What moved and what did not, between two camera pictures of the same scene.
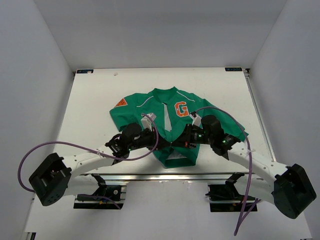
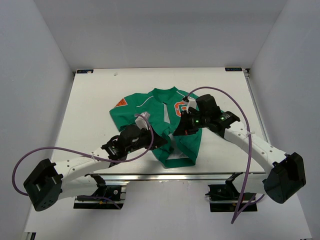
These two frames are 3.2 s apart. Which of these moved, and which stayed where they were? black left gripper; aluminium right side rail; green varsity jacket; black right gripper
Moved: black right gripper
Stayed: aluminium right side rail; green varsity jacket; black left gripper
